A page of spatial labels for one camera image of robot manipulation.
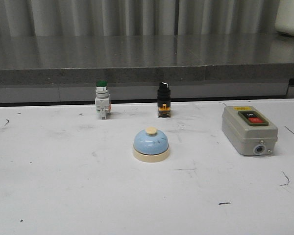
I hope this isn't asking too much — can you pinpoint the grey on-off switch box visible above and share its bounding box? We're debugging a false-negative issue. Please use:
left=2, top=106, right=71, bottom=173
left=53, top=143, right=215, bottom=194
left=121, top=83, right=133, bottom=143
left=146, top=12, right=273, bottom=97
left=222, top=106, right=278, bottom=156

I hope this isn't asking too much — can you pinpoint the white container in background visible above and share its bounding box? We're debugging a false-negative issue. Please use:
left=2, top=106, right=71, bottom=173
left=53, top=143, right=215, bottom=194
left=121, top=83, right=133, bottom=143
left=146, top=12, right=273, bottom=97
left=274, top=0, right=294, bottom=36

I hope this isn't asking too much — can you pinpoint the blue dome service bell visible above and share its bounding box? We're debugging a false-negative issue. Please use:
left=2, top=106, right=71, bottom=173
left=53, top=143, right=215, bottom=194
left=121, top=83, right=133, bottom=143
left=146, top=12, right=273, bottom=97
left=132, top=127, right=170, bottom=163

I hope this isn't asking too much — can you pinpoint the black rotary selector switch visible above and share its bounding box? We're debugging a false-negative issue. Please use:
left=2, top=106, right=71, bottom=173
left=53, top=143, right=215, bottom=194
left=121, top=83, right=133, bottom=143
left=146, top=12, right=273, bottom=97
left=157, top=82, right=171, bottom=118

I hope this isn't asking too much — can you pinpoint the green push button switch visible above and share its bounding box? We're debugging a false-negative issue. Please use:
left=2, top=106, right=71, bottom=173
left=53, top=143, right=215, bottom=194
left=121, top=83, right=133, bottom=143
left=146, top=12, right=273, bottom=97
left=95, top=80, right=111, bottom=119

